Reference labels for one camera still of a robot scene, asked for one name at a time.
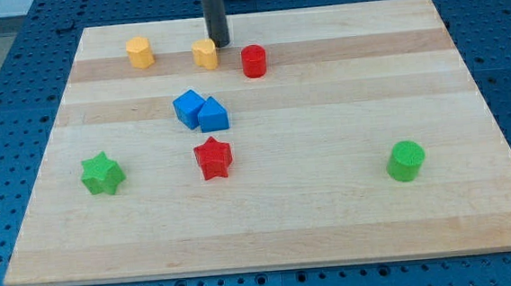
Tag green star block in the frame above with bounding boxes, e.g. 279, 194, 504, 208
80, 151, 126, 195

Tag blue triangular prism block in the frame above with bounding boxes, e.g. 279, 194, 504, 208
198, 96, 230, 132

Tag red cylinder block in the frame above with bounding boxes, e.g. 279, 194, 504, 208
240, 45, 267, 78

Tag red star block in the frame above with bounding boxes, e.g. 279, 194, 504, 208
193, 136, 232, 180

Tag light wooden board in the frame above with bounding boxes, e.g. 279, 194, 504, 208
4, 0, 511, 286

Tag yellow heart block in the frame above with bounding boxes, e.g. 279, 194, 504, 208
191, 38, 219, 70

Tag yellow hexagon block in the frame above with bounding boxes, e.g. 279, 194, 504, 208
125, 37, 155, 69

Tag green cylinder block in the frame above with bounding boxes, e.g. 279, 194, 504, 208
386, 140, 426, 183

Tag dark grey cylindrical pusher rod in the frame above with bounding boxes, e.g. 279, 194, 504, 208
201, 0, 230, 48

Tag blue cube block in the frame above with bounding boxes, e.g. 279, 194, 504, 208
173, 90, 205, 130

